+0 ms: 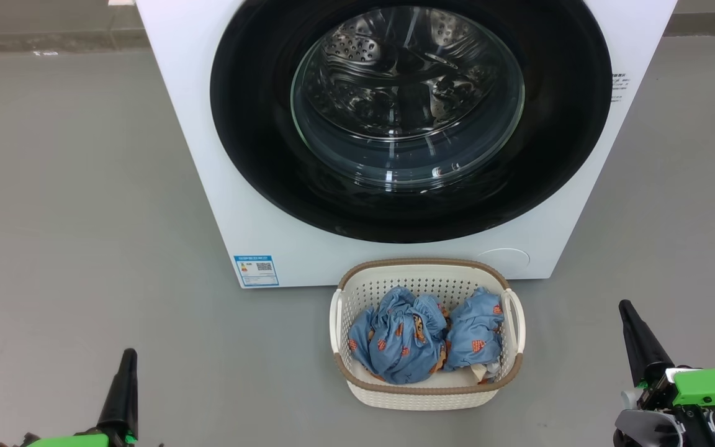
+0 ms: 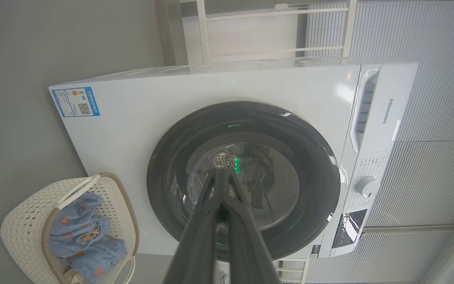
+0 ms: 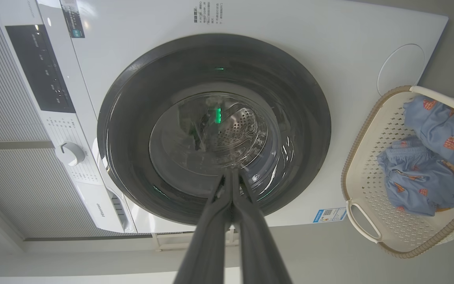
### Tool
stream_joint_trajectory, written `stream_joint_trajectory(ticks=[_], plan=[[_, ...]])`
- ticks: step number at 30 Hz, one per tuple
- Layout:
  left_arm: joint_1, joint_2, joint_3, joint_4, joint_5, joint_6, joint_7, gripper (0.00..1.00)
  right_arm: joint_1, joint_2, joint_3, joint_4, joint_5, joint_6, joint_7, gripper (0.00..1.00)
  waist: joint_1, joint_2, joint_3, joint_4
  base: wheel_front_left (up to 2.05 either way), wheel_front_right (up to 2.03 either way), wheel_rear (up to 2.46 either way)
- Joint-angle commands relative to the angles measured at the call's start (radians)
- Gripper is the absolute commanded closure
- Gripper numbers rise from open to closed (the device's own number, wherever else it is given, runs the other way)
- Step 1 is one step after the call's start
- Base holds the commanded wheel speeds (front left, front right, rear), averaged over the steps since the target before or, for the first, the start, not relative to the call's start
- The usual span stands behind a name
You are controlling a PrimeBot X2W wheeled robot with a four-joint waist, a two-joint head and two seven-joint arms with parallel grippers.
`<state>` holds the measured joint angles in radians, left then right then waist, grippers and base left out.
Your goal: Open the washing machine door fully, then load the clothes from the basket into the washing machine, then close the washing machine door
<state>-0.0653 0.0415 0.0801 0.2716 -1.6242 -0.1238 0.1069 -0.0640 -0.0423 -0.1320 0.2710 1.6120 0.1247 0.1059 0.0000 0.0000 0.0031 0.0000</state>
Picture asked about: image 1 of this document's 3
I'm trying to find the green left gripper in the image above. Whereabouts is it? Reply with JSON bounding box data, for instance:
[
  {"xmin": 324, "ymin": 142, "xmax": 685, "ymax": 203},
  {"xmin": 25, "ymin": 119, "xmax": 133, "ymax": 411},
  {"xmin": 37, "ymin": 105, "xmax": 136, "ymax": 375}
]
[{"xmin": 22, "ymin": 348, "xmax": 141, "ymax": 447}]

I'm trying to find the black round glass washer door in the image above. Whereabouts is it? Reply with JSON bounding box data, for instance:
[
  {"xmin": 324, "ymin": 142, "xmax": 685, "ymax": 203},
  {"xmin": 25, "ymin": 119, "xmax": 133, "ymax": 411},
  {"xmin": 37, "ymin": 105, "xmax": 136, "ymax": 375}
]
[{"xmin": 210, "ymin": 0, "xmax": 613, "ymax": 244}]

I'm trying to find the white front-load washing machine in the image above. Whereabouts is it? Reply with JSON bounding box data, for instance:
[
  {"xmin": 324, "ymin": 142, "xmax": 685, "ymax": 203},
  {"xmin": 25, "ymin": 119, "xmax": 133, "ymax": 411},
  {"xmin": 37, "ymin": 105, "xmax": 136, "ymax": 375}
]
[{"xmin": 136, "ymin": 0, "xmax": 679, "ymax": 289}]

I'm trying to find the perforated steel washer drum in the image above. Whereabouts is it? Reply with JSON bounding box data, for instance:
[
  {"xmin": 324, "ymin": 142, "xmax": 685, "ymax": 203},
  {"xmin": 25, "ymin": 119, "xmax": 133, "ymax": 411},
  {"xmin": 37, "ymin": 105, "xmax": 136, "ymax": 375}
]
[{"xmin": 292, "ymin": 6, "xmax": 524, "ymax": 187}]

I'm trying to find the round white filter cover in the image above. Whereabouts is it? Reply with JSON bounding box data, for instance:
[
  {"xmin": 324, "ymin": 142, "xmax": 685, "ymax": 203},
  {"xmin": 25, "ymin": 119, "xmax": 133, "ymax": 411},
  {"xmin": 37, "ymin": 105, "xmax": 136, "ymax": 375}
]
[{"xmin": 477, "ymin": 248, "xmax": 531, "ymax": 279}]

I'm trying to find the blue energy label sticker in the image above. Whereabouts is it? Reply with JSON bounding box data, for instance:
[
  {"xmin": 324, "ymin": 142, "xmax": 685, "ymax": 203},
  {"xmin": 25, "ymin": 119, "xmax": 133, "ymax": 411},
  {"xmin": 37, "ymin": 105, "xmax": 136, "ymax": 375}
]
[{"xmin": 234, "ymin": 254, "xmax": 280, "ymax": 288}]

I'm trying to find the cream perforated laundry basket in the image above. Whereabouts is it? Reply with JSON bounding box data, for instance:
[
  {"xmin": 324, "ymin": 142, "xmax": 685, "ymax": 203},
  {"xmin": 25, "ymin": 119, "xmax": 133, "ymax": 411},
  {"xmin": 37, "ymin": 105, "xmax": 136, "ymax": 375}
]
[{"xmin": 330, "ymin": 258, "xmax": 526, "ymax": 411}]

